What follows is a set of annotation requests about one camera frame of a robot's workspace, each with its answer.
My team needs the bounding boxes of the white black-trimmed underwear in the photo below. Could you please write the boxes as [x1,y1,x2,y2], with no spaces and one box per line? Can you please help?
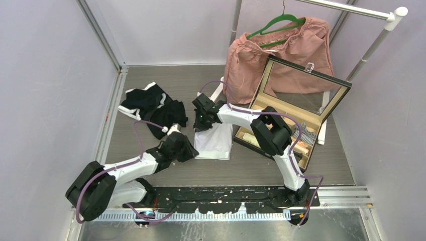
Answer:
[194,123,233,160]

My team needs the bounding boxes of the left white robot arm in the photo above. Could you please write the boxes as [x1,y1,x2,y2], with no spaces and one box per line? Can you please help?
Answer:
[65,132,199,221]

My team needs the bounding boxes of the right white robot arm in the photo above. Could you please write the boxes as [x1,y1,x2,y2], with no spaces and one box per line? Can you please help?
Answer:
[192,93,310,205]

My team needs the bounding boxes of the cream rolled underwear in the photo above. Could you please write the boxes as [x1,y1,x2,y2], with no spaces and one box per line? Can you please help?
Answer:
[243,133,260,148]

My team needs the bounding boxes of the black white-trimmed underwear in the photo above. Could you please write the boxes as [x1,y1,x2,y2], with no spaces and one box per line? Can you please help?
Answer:
[118,82,188,128]

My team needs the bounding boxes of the beige rolled underwear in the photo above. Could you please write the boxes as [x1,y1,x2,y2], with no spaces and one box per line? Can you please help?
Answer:
[293,141,309,156]

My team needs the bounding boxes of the grey striped rolled underwear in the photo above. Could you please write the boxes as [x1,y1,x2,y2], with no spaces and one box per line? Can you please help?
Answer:
[292,123,317,146]

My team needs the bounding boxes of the black compartment storage box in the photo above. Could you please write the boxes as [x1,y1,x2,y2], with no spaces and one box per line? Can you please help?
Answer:
[245,55,352,172]

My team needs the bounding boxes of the pink hanging shorts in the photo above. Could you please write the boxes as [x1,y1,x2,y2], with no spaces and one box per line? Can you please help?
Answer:
[223,17,337,104]

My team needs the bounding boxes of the green clothes hanger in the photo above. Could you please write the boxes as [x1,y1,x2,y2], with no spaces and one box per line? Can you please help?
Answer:
[246,0,306,49]

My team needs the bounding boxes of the white metal clothes rack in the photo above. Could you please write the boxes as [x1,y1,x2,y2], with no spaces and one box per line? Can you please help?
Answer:
[205,0,409,146]

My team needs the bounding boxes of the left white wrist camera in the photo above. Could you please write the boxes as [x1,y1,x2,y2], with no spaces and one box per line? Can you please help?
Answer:
[162,124,181,136]

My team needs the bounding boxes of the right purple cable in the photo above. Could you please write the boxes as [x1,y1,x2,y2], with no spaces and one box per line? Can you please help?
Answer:
[199,80,324,227]

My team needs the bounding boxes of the purple cable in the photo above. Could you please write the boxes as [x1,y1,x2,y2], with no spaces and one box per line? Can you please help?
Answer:
[199,80,324,227]
[75,120,177,227]

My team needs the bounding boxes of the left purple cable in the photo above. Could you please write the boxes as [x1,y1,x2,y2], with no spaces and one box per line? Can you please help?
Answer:
[75,120,177,227]

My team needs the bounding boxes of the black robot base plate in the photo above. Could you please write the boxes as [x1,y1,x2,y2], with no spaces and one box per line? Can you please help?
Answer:
[134,186,314,214]

